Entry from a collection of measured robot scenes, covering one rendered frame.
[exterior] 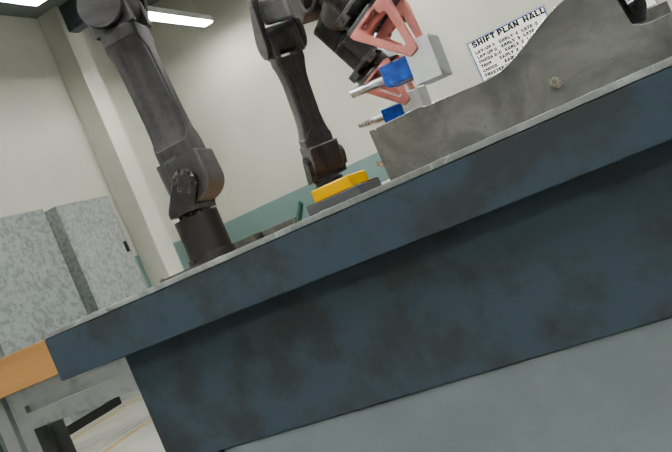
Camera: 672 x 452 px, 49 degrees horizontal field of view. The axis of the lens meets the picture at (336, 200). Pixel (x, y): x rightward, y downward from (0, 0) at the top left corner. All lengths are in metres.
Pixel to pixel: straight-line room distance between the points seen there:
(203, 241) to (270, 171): 8.50
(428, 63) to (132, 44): 0.40
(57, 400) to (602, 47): 0.78
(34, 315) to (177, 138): 5.99
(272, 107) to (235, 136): 0.66
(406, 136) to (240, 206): 8.74
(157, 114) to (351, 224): 0.63
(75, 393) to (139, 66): 0.44
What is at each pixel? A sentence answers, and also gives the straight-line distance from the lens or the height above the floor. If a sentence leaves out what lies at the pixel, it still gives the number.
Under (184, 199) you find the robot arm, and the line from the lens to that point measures 1.01.
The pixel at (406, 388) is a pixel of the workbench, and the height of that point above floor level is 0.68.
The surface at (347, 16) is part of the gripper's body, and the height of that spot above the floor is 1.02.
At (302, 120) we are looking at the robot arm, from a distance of 1.55.
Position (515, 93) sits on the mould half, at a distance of 1.04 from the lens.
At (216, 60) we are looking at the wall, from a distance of 9.82.
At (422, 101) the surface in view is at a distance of 1.25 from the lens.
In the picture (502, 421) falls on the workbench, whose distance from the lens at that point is 0.48.
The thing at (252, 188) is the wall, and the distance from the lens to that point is 9.67.
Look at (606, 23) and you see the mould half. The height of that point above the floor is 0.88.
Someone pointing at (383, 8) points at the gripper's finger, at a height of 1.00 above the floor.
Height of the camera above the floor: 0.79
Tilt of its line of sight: 1 degrees up
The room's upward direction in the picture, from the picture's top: 24 degrees counter-clockwise
